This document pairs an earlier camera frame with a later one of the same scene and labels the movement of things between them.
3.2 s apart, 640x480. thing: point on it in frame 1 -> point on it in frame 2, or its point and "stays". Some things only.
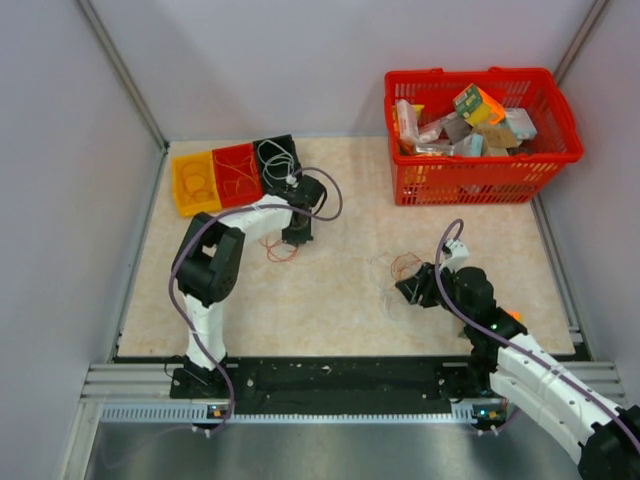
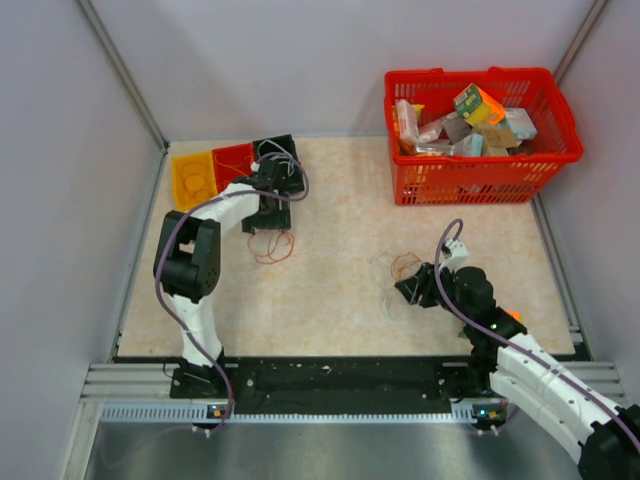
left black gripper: (298, 238) -> (279, 220)
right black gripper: (422, 284) stays
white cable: (393, 305) stays
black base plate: (338, 387) stays
